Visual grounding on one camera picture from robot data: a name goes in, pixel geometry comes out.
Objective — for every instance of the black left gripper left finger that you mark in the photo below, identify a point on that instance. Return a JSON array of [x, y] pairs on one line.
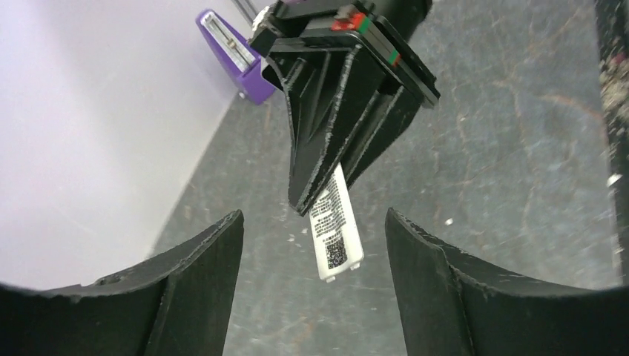
[[176, 303]]

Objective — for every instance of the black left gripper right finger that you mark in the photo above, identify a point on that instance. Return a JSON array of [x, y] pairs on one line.
[[453, 303]]

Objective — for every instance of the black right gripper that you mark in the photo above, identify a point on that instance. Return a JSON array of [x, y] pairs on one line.
[[337, 110]]

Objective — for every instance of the white battery cover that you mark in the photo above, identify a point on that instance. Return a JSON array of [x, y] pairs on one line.
[[337, 244]]

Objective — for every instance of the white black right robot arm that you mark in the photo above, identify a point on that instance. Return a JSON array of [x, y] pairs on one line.
[[351, 81]]

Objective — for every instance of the purple metronome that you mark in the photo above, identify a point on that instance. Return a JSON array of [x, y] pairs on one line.
[[242, 64]]

